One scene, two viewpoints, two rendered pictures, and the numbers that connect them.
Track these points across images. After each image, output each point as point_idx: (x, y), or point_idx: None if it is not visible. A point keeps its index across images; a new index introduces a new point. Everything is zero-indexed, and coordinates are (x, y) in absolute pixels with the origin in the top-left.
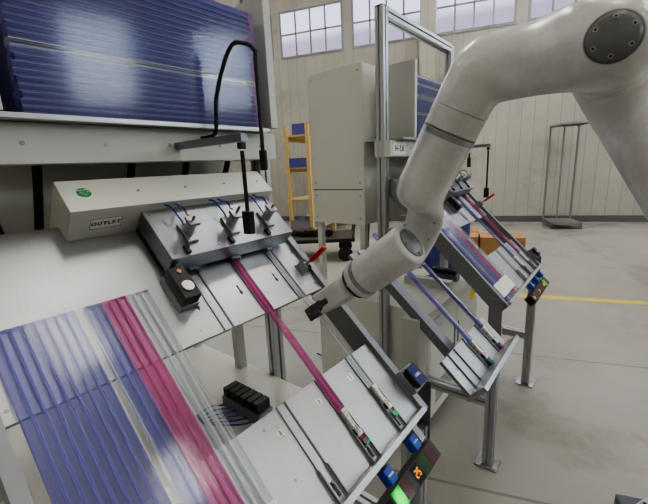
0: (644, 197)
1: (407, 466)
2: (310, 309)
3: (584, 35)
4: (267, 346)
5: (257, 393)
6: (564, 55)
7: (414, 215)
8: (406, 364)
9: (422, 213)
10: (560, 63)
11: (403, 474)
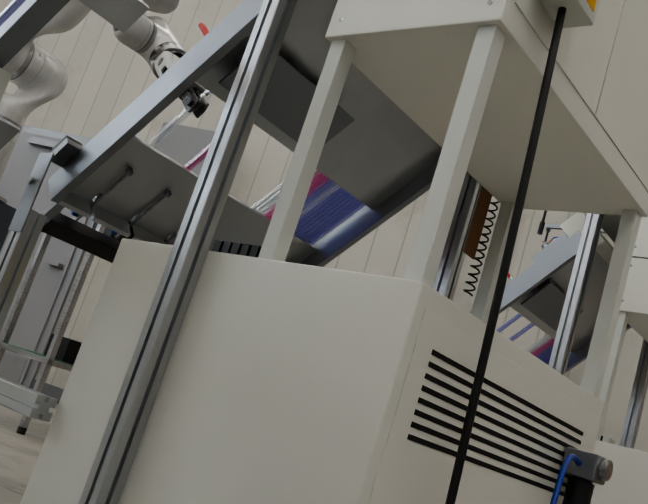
0: (86, 12)
1: (86, 228)
2: (208, 105)
3: None
4: (227, 193)
5: (232, 242)
6: None
7: (145, 0)
8: (68, 140)
9: (154, 11)
10: None
11: (96, 230)
